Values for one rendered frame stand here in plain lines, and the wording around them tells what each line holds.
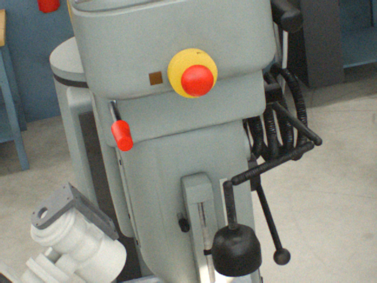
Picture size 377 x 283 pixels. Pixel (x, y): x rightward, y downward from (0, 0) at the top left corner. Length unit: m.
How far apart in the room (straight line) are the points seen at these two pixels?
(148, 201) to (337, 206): 2.91
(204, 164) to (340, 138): 3.60
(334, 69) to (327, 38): 0.07
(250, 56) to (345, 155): 3.57
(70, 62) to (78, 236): 0.89
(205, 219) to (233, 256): 0.11
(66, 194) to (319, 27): 0.74
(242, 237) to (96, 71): 0.32
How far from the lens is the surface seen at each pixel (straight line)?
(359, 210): 4.03
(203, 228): 1.21
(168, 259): 1.27
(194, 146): 1.18
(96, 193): 1.71
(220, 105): 1.13
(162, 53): 0.99
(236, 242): 1.11
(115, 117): 1.04
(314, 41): 1.51
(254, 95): 1.14
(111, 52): 0.98
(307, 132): 1.20
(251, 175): 1.11
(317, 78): 1.53
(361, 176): 4.34
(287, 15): 1.05
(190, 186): 1.17
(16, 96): 5.53
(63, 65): 1.76
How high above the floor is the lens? 2.10
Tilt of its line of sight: 25 degrees down
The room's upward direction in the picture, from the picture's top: 9 degrees counter-clockwise
